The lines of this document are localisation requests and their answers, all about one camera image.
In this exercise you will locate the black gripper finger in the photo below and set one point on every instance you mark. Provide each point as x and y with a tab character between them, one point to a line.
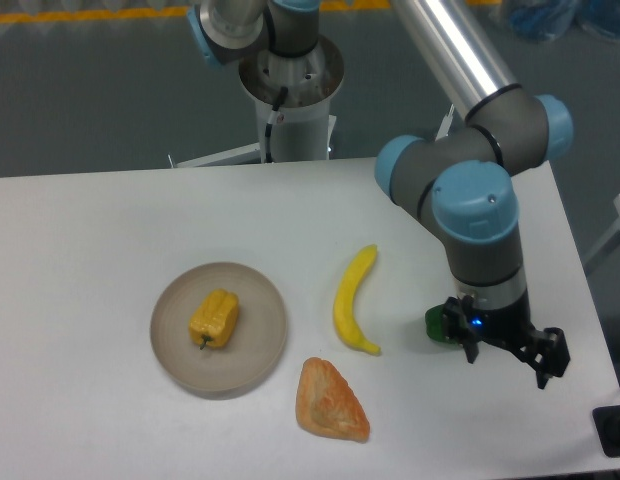
457	317
546	352

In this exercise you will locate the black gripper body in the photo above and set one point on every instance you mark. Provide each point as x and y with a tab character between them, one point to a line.
506	325

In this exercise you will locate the yellow bell pepper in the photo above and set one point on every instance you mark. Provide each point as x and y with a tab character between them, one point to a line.
214	321

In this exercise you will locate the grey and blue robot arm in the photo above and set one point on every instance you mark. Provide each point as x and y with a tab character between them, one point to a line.
459	188

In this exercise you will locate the green bell pepper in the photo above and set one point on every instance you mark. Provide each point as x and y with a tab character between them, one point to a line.
434	325

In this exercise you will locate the beige round plate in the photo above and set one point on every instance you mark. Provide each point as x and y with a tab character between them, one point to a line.
252	351

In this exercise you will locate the black device at table edge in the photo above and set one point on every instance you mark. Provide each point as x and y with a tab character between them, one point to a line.
607	423

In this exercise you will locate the yellow banana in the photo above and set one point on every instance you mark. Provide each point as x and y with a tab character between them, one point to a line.
344	320

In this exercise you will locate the orange puff pastry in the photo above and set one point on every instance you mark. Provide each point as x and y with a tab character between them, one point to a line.
326	406

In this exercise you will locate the blue plastic bags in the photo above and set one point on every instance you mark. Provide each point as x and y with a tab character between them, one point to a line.
543	21

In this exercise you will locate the white metal frame bar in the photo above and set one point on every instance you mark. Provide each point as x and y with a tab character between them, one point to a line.
445	125

